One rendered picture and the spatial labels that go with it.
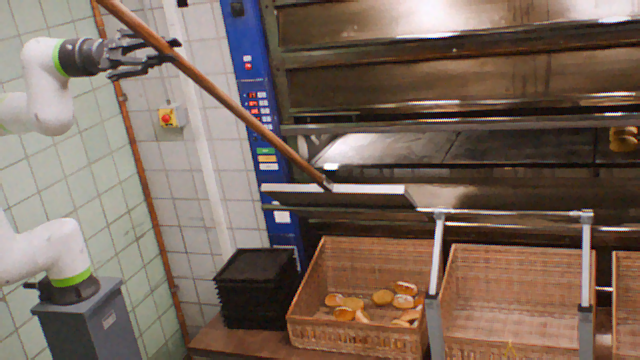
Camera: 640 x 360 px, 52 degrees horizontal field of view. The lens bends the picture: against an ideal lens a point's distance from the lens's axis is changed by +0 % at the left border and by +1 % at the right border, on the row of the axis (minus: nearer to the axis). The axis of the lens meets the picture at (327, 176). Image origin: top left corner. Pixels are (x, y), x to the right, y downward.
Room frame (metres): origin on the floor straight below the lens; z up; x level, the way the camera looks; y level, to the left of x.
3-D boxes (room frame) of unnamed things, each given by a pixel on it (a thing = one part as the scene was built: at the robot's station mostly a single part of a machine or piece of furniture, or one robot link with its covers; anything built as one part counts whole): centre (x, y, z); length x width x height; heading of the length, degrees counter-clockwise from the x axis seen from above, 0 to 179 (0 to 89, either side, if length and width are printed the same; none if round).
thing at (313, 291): (2.38, -0.09, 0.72); 0.56 x 0.49 x 0.28; 65
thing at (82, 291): (1.89, 0.90, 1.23); 0.26 x 0.15 x 0.06; 69
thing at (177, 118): (2.96, 0.66, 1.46); 0.10 x 0.07 x 0.10; 65
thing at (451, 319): (2.10, -0.62, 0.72); 0.56 x 0.49 x 0.28; 65
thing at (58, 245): (1.86, 0.86, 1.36); 0.16 x 0.13 x 0.19; 127
